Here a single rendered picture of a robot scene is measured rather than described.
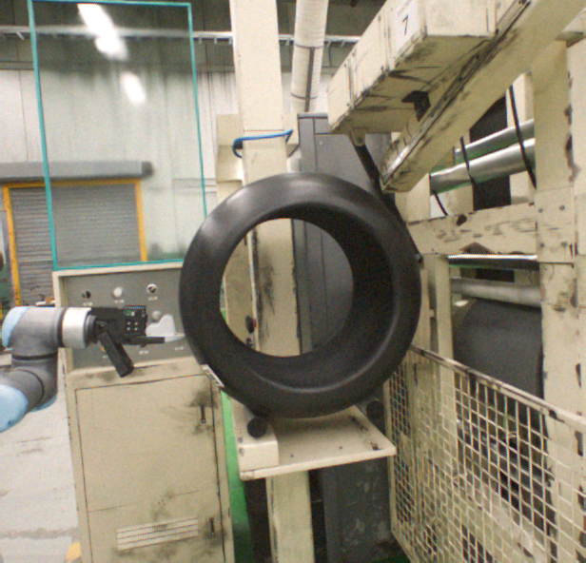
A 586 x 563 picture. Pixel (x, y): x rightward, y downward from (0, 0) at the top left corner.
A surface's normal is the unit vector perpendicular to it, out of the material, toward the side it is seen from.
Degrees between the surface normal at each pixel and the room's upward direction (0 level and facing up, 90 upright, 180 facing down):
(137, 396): 90
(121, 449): 90
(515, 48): 162
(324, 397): 101
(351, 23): 90
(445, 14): 90
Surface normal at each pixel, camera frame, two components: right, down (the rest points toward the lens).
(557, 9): 0.13, 0.96
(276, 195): 0.13, -0.14
